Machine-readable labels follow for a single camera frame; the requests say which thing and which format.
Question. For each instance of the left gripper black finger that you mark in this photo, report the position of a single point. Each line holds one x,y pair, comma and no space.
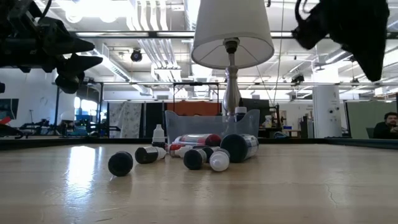
79,46
76,64

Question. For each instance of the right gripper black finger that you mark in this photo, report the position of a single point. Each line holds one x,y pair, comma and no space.
373,59
311,32

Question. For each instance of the large black food coloring bottle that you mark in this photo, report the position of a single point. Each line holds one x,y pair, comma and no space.
240,116

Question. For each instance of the small red food coloring bottle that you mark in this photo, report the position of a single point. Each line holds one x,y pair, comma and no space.
173,147

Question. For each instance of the large purple food coloring bottle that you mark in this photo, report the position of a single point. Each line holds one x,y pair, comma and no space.
237,149

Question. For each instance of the large red food coloring bottle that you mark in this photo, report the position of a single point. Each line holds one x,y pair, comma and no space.
199,139

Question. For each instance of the white round column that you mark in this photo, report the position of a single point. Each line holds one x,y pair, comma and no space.
326,109

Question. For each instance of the person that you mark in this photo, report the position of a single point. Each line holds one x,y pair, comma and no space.
385,129

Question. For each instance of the patterned white curtain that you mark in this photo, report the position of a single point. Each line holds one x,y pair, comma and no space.
126,119

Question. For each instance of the white shade silver table lamp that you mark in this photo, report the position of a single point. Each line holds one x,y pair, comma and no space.
231,25

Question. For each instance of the black monitor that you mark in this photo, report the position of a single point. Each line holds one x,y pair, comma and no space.
258,105

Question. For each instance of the orange panel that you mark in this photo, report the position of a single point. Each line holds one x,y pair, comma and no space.
192,109

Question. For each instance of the grey plastic bin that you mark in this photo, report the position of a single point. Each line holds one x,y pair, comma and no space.
199,126

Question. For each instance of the black dome ceiling camera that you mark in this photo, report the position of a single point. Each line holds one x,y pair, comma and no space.
136,56

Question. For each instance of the grey green partition wall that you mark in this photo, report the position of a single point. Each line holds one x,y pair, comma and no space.
360,119

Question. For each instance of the dark wall screen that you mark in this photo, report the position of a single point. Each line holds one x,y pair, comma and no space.
9,109

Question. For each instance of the black rack frame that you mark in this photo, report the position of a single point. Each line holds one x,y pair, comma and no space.
196,83

